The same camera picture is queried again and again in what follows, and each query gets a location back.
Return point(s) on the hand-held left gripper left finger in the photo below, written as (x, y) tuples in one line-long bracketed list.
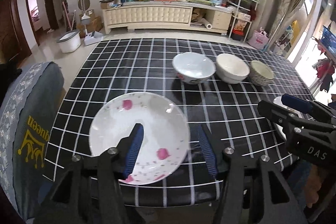
[(135, 150)]

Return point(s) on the red clothing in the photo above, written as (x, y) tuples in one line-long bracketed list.
[(324, 71)]

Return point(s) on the large white bowl floral print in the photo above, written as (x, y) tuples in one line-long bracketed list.
[(193, 66)]

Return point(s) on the person's leg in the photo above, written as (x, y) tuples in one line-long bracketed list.
[(298, 182)]

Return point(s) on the white paper roll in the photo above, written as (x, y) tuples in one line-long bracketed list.
[(207, 23)]

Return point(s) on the brown wooden door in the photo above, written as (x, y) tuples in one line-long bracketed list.
[(15, 19)]

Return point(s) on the white plate brown floral print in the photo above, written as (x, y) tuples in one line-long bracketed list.
[(277, 103)]

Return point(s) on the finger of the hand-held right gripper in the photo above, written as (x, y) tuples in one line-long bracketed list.
[(273, 112), (296, 103)]

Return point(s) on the pink bag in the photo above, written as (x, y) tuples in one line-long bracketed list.
[(258, 39)]

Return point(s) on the blue plastic crate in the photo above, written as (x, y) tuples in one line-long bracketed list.
[(329, 40)]

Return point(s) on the small patterned bowl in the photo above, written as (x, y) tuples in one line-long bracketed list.
[(261, 73)]

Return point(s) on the grey covered chair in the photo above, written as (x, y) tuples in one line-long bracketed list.
[(26, 113)]

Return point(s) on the person's right hand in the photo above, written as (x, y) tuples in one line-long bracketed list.
[(316, 187)]

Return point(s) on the cream tv cabinet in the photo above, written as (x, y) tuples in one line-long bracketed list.
[(157, 15)]

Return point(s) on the black white checked tablecloth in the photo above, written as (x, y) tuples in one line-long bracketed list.
[(126, 66)]

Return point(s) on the plain white bowl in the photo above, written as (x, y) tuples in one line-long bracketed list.
[(232, 66)]

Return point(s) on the white plastic bucket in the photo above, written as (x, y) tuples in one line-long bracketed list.
[(68, 41)]

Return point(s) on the white plate pink flower print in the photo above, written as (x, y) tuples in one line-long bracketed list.
[(152, 124)]

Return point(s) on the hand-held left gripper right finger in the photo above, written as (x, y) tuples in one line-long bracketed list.
[(207, 153)]

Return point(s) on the white metal shelf rack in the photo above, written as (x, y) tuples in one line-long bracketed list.
[(242, 11)]

